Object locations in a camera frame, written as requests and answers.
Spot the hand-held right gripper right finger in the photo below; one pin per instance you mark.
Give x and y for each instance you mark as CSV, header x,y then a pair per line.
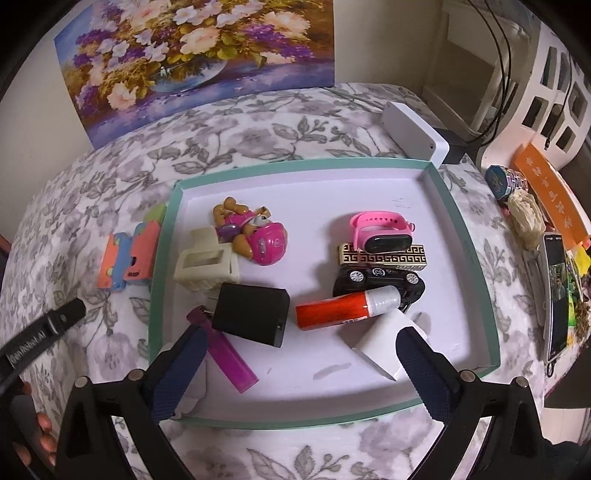
x,y
422,374

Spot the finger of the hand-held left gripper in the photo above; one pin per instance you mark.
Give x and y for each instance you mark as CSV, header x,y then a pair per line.
x,y
71,313

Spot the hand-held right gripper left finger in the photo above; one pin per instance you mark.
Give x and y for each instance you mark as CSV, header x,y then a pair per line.
x,y
180,374

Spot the magenta lighter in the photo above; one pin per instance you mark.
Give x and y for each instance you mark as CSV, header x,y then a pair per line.
x,y
231,364

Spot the white charger block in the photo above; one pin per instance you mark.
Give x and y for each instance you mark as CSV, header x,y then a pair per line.
x,y
378,341

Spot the orange blue toy block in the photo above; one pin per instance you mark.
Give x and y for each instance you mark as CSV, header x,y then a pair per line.
x,y
115,263

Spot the black charger block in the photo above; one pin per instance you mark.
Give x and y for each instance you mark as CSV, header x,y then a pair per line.
x,y
249,309

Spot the cream claw hair clip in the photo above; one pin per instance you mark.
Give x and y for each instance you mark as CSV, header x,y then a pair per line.
x,y
207,281

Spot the orange glue tube white cap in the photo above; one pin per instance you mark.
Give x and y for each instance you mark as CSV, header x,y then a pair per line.
x,y
332,311

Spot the black toy car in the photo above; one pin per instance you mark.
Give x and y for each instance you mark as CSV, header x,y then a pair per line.
x,y
369,277

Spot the pink dog toy figure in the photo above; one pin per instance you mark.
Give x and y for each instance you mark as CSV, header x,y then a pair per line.
x,y
268,240

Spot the pink smart band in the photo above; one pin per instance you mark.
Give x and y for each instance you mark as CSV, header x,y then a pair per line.
x,y
364,224

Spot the teal-rimmed white tray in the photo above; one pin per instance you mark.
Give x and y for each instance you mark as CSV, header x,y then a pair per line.
x,y
323,203

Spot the person's left hand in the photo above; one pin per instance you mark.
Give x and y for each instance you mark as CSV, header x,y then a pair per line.
x,y
45,431

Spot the grey metal tool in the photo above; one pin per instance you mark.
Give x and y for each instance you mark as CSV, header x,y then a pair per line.
x,y
533,272

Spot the smartphone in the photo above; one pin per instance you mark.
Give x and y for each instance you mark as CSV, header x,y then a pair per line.
x,y
556,300

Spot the cream crumpled cloth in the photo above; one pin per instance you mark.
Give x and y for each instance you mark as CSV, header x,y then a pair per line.
x,y
524,217

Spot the yellow plastic toy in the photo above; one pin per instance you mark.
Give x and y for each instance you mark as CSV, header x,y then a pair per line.
x,y
581,261

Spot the round blue tin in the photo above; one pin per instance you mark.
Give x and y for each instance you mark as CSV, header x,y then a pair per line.
x,y
496,180

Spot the orange box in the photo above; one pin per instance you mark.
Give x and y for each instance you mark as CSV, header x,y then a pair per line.
x,y
549,194

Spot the white cutout rack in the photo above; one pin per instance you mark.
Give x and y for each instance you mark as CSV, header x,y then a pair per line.
x,y
508,147

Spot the white power bank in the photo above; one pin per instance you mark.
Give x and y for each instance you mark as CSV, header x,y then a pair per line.
x,y
411,129

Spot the flower painting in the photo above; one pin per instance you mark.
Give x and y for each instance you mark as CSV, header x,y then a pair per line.
x,y
184,46

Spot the white wooden frame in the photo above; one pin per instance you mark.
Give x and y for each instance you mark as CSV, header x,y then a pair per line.
x,y
461,46

